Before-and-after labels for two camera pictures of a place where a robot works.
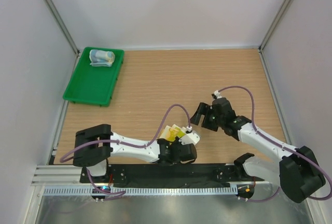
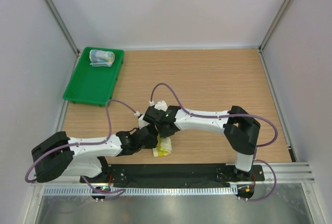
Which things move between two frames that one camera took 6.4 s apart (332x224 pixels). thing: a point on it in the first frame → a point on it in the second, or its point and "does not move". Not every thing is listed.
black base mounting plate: x=166 y=176 does not move
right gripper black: x=205 y=109 → x=165 y=134
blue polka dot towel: x=99 y=58 does not move
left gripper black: x=176 y=141 → x=152 y=144
